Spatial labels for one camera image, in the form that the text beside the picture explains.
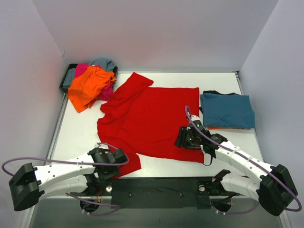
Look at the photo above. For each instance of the aluminium frame rail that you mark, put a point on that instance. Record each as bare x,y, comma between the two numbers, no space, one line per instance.
71,193

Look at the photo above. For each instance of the folded blue t-shirt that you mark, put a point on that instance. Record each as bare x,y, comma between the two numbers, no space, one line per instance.
227,111

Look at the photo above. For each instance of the red t-shirt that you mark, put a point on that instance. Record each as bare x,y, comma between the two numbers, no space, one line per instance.
141,119

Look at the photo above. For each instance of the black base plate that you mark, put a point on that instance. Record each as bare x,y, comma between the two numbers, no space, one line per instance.
162,193

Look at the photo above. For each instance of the folded black t-shirt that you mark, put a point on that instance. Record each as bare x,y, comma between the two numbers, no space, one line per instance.
213,92

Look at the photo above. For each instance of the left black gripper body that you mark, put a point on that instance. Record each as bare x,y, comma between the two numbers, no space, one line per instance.
119,155

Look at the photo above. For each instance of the grey-blue t-shirt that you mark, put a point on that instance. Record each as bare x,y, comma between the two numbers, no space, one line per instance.
104,63

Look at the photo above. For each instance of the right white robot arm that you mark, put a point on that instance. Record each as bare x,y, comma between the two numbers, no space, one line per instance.
271,186

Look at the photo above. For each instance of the black plastic bin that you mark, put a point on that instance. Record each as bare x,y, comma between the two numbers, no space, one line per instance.
64,86

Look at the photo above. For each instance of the folded orange t-shirt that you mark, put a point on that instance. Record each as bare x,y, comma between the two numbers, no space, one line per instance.
226,128

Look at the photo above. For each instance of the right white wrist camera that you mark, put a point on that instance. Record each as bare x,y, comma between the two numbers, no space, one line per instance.
197,122

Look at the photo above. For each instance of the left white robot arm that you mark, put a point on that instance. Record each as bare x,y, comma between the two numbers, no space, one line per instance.
85,174

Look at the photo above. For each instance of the pink t-shirt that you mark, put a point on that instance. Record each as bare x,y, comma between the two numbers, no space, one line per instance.
106,93

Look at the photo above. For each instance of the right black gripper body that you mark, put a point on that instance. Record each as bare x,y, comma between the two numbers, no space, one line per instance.
181,137

